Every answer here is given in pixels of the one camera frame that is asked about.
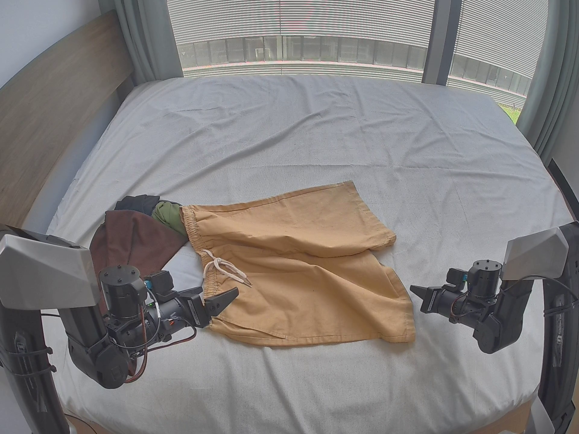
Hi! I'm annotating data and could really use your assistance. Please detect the pale grey garment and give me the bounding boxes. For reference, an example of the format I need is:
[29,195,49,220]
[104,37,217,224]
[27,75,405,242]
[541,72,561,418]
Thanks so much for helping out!
[160,242,206,297]

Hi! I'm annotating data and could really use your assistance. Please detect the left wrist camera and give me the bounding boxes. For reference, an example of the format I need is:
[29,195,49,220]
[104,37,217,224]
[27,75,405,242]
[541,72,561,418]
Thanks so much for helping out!
[145,270,175,297]

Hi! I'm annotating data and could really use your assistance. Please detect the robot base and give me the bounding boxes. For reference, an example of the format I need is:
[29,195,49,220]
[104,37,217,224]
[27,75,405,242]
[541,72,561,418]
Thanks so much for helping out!
[528,401,558,434]

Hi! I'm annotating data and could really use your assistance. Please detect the dark brown garment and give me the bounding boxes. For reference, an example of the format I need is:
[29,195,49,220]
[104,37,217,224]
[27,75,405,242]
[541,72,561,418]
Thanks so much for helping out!
[89,210,188,315]

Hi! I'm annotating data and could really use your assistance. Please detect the grey-green curtain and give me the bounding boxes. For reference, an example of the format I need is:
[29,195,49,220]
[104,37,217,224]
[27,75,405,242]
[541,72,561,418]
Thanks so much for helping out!
[516,0,579,162]
[95,0,184,85]

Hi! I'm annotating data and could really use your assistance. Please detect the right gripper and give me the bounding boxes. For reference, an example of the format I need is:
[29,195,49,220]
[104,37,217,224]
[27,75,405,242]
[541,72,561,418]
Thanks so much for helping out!
[409,285,470,322]

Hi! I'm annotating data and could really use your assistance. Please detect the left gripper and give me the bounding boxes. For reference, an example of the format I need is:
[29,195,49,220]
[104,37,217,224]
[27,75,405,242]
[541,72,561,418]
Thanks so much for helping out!
[156,287,239,333]

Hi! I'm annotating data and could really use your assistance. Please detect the bed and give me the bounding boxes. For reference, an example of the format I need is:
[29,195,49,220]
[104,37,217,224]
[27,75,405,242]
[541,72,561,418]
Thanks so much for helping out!
[0,11,579,434]

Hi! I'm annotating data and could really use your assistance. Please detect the tan shorts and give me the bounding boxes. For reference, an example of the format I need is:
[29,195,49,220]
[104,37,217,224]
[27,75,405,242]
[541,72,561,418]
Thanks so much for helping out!
[179,180,417,348]

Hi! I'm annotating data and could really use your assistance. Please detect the window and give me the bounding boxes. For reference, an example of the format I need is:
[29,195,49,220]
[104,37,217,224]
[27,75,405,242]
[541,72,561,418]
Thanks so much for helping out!
[162,0,551,123]

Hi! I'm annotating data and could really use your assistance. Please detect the black garment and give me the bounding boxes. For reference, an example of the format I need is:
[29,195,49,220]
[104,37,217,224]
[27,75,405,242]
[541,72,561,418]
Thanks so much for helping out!
[114,195,160,216]

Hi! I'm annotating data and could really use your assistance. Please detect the black cable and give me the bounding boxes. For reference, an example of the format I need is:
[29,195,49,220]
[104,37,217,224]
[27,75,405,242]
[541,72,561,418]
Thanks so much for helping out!
[63,413,98,434]

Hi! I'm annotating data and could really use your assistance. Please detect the green garment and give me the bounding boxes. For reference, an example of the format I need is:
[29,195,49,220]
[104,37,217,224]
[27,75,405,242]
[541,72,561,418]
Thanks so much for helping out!
[152,201,187,238]

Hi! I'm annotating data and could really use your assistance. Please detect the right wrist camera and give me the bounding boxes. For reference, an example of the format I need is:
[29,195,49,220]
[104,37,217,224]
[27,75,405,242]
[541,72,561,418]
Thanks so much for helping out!
[445,267,469,290]

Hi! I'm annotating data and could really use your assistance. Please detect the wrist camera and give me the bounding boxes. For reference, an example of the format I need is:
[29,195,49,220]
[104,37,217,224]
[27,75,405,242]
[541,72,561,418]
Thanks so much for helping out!
[445,267,469,290]
[145,270,175,297]

